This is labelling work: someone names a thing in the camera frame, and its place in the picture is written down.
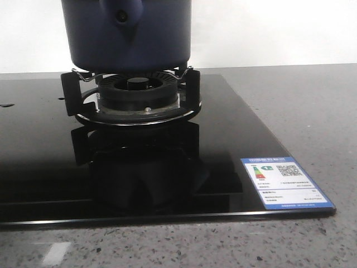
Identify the dark blue cooking pot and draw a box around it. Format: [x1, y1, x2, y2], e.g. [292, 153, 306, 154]
[61, 1, 192, 73]

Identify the black right pot support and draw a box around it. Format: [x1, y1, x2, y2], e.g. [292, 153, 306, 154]
[61, 66, 201, 127]

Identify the black right gas burner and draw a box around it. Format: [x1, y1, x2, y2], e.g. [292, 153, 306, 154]
[98, 72, 178, 113]

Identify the blue energy label sticker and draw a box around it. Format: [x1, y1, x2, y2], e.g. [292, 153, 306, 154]
[241, 157, 334, 210]

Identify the black glass gas stove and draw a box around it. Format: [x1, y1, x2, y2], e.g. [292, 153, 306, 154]
[1, 75, 336, 229]

